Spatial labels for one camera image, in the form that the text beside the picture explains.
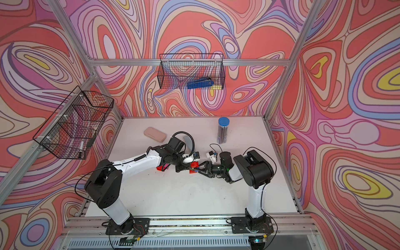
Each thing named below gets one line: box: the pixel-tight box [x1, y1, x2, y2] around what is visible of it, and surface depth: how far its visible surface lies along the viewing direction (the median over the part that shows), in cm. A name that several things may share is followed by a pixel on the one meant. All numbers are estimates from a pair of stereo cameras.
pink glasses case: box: [143, 127, 167, 144], surface depth 109 cm
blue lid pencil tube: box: [216, 116, 230, 145], surface depth 95 cm
